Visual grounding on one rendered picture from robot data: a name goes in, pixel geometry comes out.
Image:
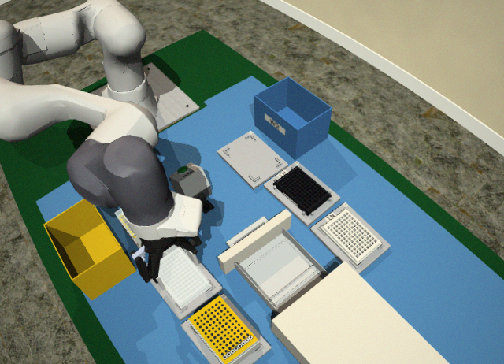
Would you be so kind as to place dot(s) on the blue bench mat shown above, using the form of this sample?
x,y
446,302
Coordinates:
x,y
446,293

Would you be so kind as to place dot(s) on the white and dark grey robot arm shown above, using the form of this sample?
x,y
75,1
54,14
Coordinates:
x,y
116,165

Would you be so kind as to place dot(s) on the blue open-top bin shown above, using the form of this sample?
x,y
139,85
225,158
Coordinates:
x,y
292,122

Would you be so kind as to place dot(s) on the yellow open-top bin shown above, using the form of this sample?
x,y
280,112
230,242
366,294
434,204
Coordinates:
x,y
81,240

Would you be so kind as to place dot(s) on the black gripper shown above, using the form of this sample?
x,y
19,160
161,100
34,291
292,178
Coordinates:
x,y
152,270

